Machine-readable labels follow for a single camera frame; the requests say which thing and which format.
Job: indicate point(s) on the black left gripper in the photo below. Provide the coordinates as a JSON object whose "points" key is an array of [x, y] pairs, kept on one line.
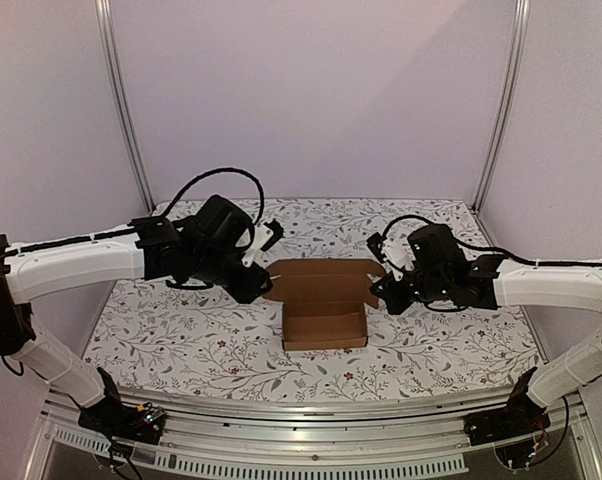
{"points": [[249, 290]]}

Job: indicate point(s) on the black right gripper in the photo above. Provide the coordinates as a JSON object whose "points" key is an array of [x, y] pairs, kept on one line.
{"points": [[390, 295]]}

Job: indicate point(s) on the brown cardboard box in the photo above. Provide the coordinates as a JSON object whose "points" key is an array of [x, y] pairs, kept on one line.
{"points": [[324, 301]]}

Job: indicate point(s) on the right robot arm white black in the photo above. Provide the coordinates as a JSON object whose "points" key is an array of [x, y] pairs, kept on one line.
{"points": [[500, 279]]}

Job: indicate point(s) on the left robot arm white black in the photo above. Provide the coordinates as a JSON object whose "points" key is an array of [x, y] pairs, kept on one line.
{"points": [[46, 277]]}

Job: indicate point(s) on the floral patterned table mat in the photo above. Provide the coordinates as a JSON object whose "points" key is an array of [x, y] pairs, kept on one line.
{"points": [[204, 344]]}

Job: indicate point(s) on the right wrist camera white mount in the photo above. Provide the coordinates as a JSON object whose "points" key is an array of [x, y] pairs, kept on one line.
{"points": [[391, 252]]}

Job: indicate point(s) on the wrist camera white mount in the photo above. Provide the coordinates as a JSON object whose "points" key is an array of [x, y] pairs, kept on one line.
{"points": [[391, 252], [259, 239]]}

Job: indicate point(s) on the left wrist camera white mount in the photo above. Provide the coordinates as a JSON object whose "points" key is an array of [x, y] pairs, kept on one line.
{"points": [[259, 239]]}

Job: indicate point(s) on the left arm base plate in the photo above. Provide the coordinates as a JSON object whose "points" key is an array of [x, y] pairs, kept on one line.
{"points": [[142, 423]]}

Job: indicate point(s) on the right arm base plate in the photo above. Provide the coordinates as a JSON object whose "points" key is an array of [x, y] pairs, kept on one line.
{"points": [[489, 426]]}

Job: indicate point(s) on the aluminium front rail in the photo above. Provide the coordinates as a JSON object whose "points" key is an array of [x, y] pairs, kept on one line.
{"points": [[420, 438]]}

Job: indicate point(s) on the left aluminium frame post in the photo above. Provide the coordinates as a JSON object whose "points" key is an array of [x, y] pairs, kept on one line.
{"points": [[106, 27]]}

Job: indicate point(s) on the aluminium frame post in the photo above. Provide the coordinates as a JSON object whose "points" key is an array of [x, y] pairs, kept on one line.
{"points": [[106, 27], [507, 96]]}

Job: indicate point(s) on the right aluminium frame post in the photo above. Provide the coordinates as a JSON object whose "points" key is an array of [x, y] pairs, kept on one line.
{"points": [[507, 96]]}

